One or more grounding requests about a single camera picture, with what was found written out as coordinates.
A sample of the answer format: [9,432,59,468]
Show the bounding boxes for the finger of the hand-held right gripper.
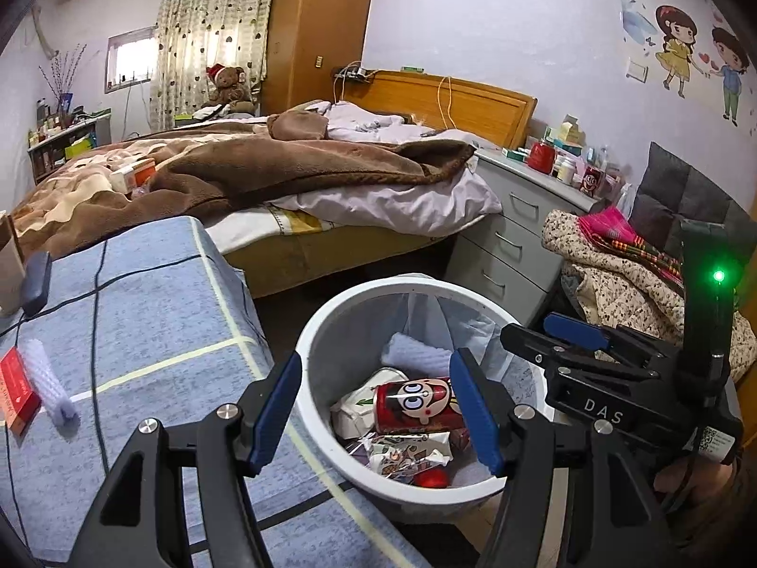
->
[500,323,659,380]
[542,311,676,369]

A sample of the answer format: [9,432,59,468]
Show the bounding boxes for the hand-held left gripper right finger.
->
[448,348,681,568]

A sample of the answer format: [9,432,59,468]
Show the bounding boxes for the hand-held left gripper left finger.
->
[77,350,304,568]

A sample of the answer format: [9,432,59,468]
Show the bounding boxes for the red cartoon drink can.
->
[372,377,468,434]

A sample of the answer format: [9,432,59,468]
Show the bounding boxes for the printed snack wrapper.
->
[367,432,454,478]

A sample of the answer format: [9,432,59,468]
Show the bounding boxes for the clear plastic bin liner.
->
[378,290,545,427]

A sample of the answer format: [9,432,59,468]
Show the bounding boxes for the white plastic bin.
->
[294,274,554,506]

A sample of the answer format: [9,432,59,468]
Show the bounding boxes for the person's right forearm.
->
[665,488,755,563]

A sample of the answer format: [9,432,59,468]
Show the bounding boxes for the person's right hand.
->
[652,455,737,506]

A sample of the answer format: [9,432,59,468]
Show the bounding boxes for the pink plaid cloth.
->
[576,206,687,291]

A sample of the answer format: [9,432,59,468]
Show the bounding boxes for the grey drawer nightstand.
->
[449,145,604,332]

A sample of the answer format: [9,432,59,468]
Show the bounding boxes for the red cartoon mug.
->
[576,166,607,199]

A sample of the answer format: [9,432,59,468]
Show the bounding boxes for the bed with yellow skirt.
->
[204,201,474,300]

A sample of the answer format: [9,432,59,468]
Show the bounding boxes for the red jar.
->
[526,141,557,175]

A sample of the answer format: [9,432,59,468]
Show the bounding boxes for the grey pillow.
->
[630,142,752,255]

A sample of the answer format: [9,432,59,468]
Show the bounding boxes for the pale pink duvet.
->
[266,100,503,231]

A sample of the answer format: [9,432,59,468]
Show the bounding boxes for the pale purple foam net sleeve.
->
[19,338,80,427]

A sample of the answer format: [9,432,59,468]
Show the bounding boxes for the wooden headboard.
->
[343,69,538,149]

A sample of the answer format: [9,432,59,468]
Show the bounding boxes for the plain brown fleece blanket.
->
[148,109,477,217]

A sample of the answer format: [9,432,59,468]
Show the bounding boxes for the flat red box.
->
[0,348,42,435]

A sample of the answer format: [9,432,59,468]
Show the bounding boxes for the dark blue glasses case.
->
[20,251,53,316]

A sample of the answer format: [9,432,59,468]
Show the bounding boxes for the orange and white box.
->
[109,159,158,193]

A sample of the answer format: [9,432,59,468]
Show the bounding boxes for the brown cream patterned blanket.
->
[12,130,273,261]

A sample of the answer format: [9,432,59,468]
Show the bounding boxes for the brown and white cup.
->
[0,213,27,316]

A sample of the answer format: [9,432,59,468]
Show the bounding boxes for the black white clothes pile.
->
[174,103,258,128]

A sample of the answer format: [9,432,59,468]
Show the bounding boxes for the brown teddy bear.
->
[205,63,258,110]

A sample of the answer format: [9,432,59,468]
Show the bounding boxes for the cluttered white shelf unit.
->
[26,109,113,184]

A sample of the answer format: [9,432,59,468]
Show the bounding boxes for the dried branches in blue vase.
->
[38,44,89,125]

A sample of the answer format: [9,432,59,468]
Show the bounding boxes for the wooden wardrobe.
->
[260,0,379,116]

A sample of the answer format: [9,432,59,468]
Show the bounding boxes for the heart print curtain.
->
[149,0,279,131]

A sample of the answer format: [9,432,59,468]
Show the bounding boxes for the small window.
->
[105,27,159,94]

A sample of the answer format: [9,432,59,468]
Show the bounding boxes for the wrapped air conditioner pipe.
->
[29,0,60,63]

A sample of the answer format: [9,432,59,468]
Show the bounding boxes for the yellow charging cable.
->
[436,75,454,131]

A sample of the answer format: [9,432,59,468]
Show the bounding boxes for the cartoon couple wall sticker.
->
[621,3,752,128]

